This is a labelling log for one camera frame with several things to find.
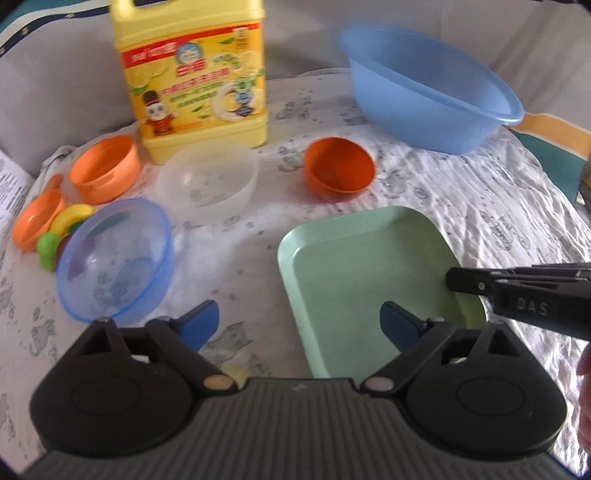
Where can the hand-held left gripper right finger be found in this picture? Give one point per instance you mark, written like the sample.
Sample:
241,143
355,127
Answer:
399,325

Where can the yellow toy banana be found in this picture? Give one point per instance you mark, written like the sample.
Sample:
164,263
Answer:
69,217

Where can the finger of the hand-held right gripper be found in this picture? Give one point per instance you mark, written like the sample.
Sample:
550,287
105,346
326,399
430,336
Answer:
517,300

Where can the light orange cup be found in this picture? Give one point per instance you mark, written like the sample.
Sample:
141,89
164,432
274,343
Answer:
106,170

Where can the green square plate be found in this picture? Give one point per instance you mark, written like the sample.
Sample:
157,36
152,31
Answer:
346,277

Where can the grey cloth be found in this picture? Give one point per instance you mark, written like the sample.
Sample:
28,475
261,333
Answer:
60,92

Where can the blue plastic basin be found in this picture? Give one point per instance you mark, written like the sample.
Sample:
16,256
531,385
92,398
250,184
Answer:
415,101

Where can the person's right hand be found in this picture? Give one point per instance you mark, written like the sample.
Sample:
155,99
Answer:
586,406

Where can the light orange shallow dish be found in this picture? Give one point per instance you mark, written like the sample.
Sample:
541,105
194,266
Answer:
37,221

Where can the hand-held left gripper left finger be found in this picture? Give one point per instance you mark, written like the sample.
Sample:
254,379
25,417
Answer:
198,323

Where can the bright green toy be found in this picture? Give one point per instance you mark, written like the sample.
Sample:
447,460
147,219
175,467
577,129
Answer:
47,251

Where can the white cat-print blanket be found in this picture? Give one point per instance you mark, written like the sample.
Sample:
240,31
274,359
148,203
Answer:
485,207

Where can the transparent blue bowl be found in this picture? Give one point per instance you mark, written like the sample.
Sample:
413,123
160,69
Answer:
115,267

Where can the printed paper sheet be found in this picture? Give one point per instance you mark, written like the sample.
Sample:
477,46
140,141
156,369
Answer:
11,194

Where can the yellow detergent bottle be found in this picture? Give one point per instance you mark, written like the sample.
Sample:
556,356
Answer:
194,92

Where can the translucent white bowl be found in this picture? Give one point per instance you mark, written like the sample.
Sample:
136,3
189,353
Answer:
207,184

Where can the dark orange small bowl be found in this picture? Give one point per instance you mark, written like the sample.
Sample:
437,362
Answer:
339,168

